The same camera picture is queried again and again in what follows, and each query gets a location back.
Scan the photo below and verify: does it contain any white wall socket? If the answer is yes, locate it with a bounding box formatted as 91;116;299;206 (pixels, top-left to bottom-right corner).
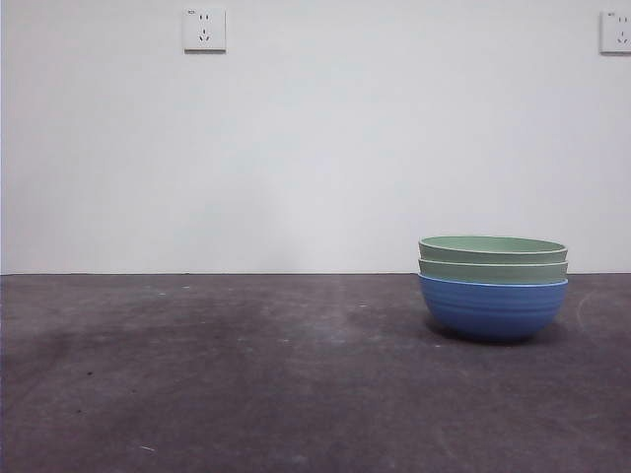
599;10;631;55
183;7;228;54

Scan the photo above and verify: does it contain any blue ribbed bowl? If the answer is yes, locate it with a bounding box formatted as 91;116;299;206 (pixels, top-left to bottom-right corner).
417;273;570;345

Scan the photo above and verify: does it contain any green ribbed bowl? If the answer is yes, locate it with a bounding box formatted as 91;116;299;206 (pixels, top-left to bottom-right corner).
418;236;570;264
417;256;571;286

